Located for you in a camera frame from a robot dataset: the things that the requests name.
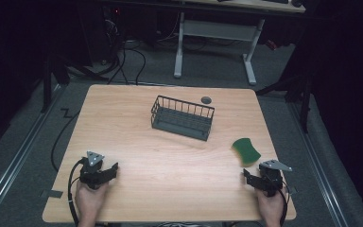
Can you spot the green scouring sponge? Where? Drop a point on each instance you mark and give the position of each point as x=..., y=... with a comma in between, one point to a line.
x=246, y=152

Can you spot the grey round grommet cap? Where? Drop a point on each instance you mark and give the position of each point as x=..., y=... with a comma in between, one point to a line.
x=206, y=100

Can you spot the small red object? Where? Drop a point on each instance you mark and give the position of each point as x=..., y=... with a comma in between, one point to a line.
x=271, y=44

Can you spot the white metal desk frame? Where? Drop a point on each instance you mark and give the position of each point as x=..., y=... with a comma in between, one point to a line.
x=216, y=31

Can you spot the metal floor rail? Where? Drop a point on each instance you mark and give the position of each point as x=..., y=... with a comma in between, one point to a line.
x=19, y=157
x=318, y=164

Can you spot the black computer tower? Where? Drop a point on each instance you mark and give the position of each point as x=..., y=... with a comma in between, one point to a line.
x=112, y=31

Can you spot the person's right hand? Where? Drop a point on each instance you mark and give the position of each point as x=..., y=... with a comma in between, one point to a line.
x=272, y=208

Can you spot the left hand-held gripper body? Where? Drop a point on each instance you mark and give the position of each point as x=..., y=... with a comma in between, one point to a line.
x=91, y=176

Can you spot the black metal stand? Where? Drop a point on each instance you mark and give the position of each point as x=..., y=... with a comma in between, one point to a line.
x=304, y=104
x=46, y=85

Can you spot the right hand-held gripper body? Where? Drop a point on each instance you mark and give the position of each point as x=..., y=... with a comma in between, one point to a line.
x=272, y=178

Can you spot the grey tape strip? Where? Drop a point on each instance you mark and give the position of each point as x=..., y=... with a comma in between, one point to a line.
x=53, y=194

